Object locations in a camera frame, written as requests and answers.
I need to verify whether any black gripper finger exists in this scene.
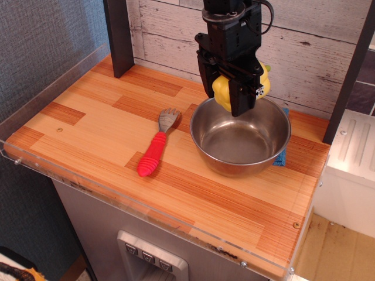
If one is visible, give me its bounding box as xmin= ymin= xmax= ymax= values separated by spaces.
xmin=229 ymin=77 xmax=265 ymax=117
xmin=197 ymin=55 xmax=227 ymax=98

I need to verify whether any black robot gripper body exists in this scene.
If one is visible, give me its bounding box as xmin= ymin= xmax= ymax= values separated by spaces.
xmin=195 ymin=8 xmax=264 ymax=80

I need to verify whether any yellow toy capsicum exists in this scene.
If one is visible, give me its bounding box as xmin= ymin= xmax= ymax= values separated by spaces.
xmin=212 ymin=62 xmax=271 ymax=112

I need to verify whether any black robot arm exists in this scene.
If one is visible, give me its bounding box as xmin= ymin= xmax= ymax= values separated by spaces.
xmin=195 ymin=1 xmax=264 ymax=117

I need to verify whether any stainless steel pot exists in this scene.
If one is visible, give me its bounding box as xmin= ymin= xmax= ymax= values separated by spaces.
xmin=190 ymin=98 xmax=282 ymax=177

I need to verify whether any blue cloth under pot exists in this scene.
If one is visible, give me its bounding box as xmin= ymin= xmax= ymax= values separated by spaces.
xmin=272 ymin=108 xmax=290 ymax=167

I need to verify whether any white toy sink unit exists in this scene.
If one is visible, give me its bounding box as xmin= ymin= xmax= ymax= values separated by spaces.
xmin=313 ymin=110 xmax=374 ymax=237

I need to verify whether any clear acrylic front guard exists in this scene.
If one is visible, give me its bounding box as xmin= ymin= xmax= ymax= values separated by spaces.
xmin=2 ymin=136 xmax=299 ymax=280

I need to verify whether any clear acrylic guard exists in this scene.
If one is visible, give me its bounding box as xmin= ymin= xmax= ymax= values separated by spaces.
xmin=2 ymin=136 xmax=299 ymax=280
xmin=1 ymin=43 xmax=110 ymax=141

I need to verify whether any grey toy fridge cabinet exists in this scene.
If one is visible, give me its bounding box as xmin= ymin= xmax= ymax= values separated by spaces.
xmin=53 ymin=180 xmax=265 ymax=280

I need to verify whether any silver dispenser button panel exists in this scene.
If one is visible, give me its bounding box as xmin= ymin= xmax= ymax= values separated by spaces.
xmin=117 ymin=230 xmax=189 ymax=280

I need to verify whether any clear acrylic left guard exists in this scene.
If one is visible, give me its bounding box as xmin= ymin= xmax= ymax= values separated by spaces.
xmin=1 ymin=43 xmax=110 ymax=141

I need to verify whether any yellow object bottom left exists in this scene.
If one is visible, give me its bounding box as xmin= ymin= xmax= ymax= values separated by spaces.
xmin=26 ymin=268 xmax=46 ymax=281

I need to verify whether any red handled metal spork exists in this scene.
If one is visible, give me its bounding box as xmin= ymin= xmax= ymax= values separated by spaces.
xmin=137 ymin=108 xmax=180 ymax=177

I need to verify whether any dark right frame post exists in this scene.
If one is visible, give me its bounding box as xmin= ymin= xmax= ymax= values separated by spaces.
xmin=323 ymin=0 xmax=374 ymax=145

